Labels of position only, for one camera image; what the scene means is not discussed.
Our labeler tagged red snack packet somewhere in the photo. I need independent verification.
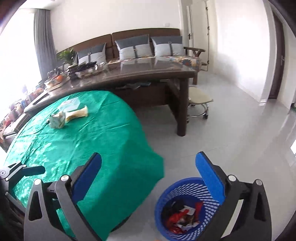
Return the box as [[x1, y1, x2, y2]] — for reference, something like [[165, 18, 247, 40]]
[[194, 201, 203, 223]]

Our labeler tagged white green snack bag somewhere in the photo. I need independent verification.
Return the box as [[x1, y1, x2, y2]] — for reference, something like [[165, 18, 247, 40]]
[[49, 111, 66, 129]]

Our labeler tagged yellow cracker packet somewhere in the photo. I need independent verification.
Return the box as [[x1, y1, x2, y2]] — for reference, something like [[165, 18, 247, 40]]
[[65, 105, 88, 123]]

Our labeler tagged blue plastic trash basket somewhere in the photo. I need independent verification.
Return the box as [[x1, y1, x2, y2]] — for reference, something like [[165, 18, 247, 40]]
[[154, 177, 220, 240]]

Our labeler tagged green tablecloth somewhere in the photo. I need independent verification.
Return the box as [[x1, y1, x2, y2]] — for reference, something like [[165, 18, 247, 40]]
[[1, 91, 164, 240]]

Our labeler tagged clear plastic tissue box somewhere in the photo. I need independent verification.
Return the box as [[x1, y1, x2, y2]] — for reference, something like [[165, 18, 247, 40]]
[[58, 97, 80, 113]]

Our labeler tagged glass fruit tray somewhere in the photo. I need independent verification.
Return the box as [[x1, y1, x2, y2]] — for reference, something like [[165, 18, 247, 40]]
[[75, 61, 106, 79]]

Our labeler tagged grey curtain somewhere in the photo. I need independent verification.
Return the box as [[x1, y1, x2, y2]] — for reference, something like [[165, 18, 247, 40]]
[[34, 9, 57, 80]]

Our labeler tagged potted green plant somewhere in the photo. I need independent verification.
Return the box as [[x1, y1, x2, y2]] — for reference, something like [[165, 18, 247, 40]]
[[56, 48, 78, 80]]

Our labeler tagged beige round stool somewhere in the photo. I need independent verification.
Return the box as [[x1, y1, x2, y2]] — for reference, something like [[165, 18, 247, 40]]
[[187, 86, 213, 123]]

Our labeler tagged grey white cushion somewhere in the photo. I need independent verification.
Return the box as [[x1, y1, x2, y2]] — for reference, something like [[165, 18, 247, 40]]
[[151, 36, 185, 57], [115, 35, 152, 61], [78, 43, 106, 65]]

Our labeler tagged dark wooden coffee table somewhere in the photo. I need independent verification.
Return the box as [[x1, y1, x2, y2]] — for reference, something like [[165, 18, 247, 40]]
[[2, 58, 197, 137]]

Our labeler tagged brown wooden sofa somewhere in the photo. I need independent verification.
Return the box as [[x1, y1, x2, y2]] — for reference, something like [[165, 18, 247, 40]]
[[69, 28, 206, 85]]

